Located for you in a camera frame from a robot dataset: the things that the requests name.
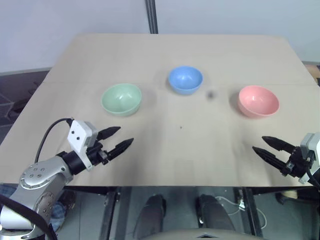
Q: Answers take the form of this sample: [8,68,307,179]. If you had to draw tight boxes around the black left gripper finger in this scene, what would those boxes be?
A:
[97,126,122,142]
[107,137,135,161]

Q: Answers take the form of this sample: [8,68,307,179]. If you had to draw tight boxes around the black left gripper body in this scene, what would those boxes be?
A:
[86,142,111,168]

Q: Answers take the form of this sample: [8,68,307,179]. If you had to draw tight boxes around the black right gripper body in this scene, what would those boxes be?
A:
[280,146,313,179]

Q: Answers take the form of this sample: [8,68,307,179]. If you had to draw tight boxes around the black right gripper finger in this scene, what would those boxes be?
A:
[252,146,289,173]
[261,135,298,154]

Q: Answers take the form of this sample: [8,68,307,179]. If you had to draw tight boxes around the green bowl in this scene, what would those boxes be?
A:
[100,83,143,118]

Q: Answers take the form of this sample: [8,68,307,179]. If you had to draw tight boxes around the red bowl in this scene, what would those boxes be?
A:
[237,85,281,119]

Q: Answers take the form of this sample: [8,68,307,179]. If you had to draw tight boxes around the dark rounded shape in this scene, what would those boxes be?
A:
[133,194,168,240]
[198,194,236,230]

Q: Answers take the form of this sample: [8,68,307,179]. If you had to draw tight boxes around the blue cloth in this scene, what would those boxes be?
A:
[48,201,67,235]

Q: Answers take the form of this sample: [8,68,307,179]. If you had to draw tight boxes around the cardboard box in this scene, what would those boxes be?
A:
[303,60,320,87]

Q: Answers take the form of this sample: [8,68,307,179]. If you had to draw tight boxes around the blue bowl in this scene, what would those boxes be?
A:
[167,65,204,96]

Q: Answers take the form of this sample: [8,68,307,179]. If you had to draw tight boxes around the dark floor stand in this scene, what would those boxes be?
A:
[0,74,41,121]

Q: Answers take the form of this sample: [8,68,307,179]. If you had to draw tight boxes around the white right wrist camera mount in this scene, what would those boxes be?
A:
[298,132,320,186]

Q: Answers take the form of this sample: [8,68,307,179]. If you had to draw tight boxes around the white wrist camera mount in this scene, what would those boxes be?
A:
[298,132,320,186]
[67,119,99,172]

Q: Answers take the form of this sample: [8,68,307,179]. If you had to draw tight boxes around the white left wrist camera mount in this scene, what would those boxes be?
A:
[67,119,99,172]

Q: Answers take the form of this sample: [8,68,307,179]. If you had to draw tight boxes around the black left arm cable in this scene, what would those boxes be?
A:
[34,117,74,164]

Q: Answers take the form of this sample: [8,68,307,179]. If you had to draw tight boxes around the black table frame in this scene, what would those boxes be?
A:
[63,185,320,240]

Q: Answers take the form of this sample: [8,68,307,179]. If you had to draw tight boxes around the white floor cable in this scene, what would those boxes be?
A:
[216,196,267,231]

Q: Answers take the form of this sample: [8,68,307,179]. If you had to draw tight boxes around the grey wall post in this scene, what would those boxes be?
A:
[144,0,159,35]

